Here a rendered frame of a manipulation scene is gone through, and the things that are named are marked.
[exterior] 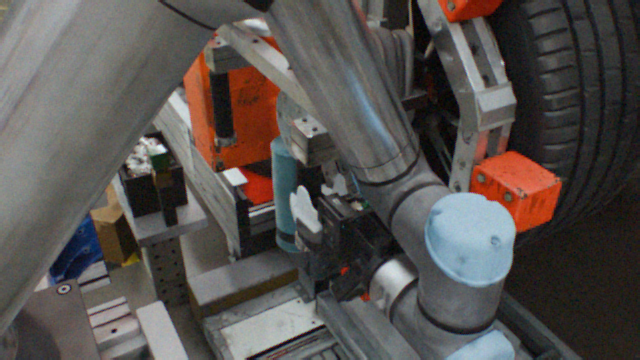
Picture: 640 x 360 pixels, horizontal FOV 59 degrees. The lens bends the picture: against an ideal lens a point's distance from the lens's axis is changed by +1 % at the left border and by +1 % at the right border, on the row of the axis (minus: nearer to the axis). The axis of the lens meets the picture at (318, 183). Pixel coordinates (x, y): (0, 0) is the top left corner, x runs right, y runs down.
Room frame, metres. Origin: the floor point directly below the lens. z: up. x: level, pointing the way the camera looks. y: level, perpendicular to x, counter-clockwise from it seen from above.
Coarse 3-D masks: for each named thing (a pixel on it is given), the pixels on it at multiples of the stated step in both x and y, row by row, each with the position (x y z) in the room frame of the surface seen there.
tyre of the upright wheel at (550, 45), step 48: (528, 0) 0.73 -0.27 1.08; (576, 0) 0.75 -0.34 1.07; (624, 0) 0.79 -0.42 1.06; (528, 48) 0.71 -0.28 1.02; (576, 48) 0.71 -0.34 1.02; (624, 48) 0.74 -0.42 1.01; (528, 96) 0.69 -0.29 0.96; (576, 96) 0.68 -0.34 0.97; (624, 96) 0.72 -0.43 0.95; (528, 144) 0.67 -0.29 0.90; (576, 144) 0.66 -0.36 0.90; (624, 144) 0.71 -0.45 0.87; (576, 192) 0.68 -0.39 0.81; (528, 240) 0.69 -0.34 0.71
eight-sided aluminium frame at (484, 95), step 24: (432, 0) 0.76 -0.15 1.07; (432, 24) 0.75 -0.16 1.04; (456, 24) 0.73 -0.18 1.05; (480, 24) 0.74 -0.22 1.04; (456, 48) 0.71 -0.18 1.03; (480, 48) 0.72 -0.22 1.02; (456, 72) 0.70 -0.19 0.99; (480, 72) 0.72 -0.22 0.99; (504, 72) 0.70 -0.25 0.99; (456, 96) 0.69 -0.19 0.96; (480, 96) 0.66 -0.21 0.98; (504, 96) 0.68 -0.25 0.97; (480, 120) 0.65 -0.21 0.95; (504, 120) 0.67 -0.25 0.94; (456, 144) 0.68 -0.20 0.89; (480, 144) 0.65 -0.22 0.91; (504, 144) 0.67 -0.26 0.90; (336, 168) 0.99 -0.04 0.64; (456, 168) 0.67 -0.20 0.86; (456, 192) 0.67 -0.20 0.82
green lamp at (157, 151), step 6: (150, 150) 1.04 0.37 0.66; (156, 150) 1.04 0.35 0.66; (162, 150) 1.04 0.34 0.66; (150, 156) 1.02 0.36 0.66; (156, 156) 1.02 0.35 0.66; (162, 156) 1.03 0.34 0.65; (168, 156) 1.04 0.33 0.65; (150, 162) 1.03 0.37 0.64; (156, 162) 1.02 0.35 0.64; (162, 162) 1.03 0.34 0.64; (168, 162) 1.03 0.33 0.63; (156, 168) 1.02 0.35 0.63; (162, 168) 1.02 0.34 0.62
